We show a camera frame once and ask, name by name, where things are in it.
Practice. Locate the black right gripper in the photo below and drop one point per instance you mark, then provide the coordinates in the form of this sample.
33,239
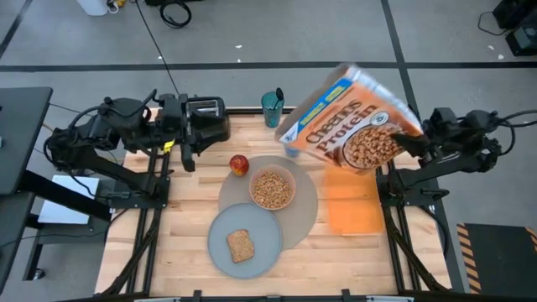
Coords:
442,132

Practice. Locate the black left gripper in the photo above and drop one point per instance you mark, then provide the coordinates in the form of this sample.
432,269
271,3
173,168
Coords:
174,121

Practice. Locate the red yellow apple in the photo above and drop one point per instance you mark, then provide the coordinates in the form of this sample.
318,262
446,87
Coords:
239,165

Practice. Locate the orange Cheerios cereal box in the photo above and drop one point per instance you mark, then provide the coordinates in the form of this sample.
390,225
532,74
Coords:
348,121

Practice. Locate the pink translucent bowl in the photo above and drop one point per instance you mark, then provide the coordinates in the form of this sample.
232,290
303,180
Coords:
251,187

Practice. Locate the small blue cup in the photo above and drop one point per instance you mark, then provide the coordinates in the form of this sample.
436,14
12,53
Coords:
292,152

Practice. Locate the brown toast slice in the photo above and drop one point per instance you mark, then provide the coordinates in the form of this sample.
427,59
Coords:
240,246

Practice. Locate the grey round plate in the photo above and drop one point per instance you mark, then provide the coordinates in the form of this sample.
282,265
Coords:
260,256

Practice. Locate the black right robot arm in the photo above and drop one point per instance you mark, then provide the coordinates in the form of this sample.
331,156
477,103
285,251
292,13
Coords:
453,165

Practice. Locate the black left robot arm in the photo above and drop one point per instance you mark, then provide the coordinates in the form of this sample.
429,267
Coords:
126,126

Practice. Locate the black two-slot toaster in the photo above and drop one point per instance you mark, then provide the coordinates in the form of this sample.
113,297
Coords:
210,107

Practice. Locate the teal plastic tumbler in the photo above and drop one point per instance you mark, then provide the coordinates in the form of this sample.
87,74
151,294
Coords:
272,115

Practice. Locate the black spoon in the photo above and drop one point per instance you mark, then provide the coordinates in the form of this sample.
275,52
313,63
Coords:
279,94

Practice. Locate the cereal rings heap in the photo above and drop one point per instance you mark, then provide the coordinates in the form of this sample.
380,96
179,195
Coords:
272,189

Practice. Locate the round grey placemat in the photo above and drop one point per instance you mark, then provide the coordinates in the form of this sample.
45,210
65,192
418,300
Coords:
304,209

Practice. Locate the black floor device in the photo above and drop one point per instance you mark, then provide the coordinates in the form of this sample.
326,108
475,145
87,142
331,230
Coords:
168,2

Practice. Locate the black hazard-striped mat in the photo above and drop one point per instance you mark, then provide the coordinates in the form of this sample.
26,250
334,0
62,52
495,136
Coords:
499,260

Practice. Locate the black equipment box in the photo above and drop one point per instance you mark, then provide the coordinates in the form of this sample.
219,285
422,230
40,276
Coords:
522,42

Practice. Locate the white sheet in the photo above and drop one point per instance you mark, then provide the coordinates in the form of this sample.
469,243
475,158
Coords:
67,201

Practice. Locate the black equipment case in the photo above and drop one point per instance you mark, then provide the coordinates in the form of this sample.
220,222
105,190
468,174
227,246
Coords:
516,12

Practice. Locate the white bucket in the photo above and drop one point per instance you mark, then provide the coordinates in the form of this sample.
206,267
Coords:
92,6

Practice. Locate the black desk top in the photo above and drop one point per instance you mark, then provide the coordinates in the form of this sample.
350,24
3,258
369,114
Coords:
21,138

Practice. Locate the black aluminium table frame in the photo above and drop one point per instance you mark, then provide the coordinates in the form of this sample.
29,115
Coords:
251,110

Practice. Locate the black table edge rail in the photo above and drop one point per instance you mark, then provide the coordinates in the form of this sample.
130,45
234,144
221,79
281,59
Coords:
419,297

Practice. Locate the black desk leg frame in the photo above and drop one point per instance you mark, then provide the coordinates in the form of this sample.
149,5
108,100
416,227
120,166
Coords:
50,191

